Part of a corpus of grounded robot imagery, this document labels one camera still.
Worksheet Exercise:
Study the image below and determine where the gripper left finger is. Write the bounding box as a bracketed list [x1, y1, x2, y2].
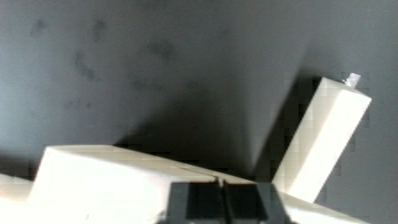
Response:
[158, 182, 224, 224]

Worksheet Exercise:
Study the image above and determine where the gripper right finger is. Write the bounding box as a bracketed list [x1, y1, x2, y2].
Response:
[224, 183, 291, 224]

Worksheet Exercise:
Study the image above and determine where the white cabinet body box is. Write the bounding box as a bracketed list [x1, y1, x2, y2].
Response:
[28, 145, 368, 224]

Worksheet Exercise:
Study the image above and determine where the white U-shaped fence frame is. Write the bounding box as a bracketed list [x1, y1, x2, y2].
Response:
[272, 78, 371, 203]

